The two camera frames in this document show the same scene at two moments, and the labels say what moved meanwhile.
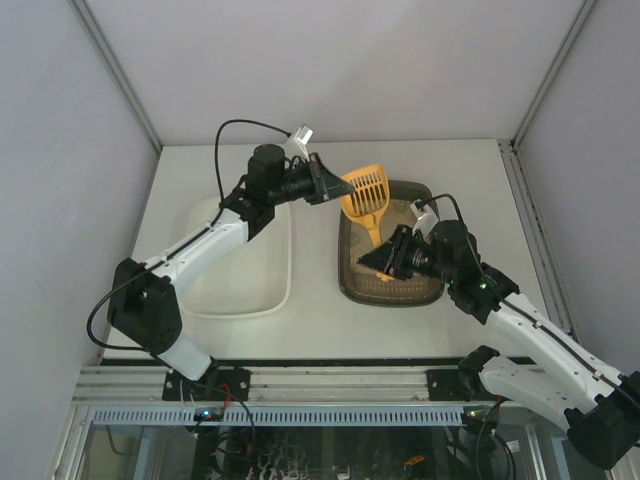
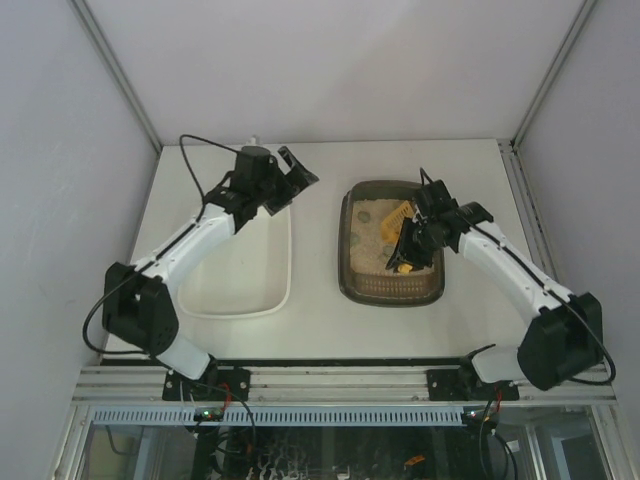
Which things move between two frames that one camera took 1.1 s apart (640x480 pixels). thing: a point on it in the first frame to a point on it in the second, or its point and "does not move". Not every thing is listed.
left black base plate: [217, 384] does not move
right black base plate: [447, 386] does not move
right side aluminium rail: [550, 286] does not move
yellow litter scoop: [371, 197] to [391, 228]
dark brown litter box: [363, 286] does not move
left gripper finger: [333, 185] to [298, 177]
